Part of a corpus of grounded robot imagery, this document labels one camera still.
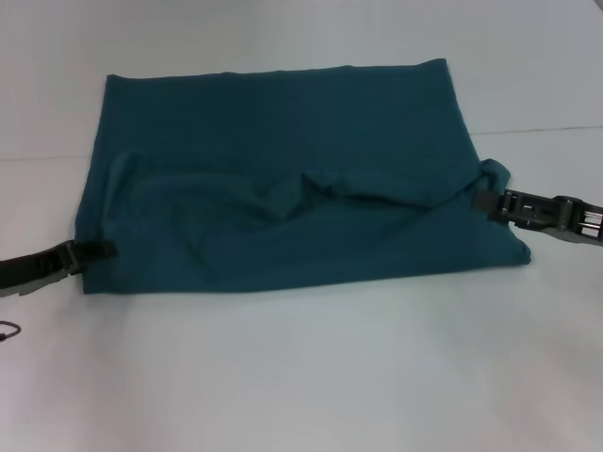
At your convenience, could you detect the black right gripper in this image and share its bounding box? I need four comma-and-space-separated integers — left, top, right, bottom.
473, 186, 603, 248

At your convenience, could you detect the teal t-shirt with FREE print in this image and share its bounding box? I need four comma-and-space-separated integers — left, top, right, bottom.
76, 57, 534, 298

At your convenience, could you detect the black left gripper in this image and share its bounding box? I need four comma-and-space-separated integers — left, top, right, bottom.
0, 239, 118, 299

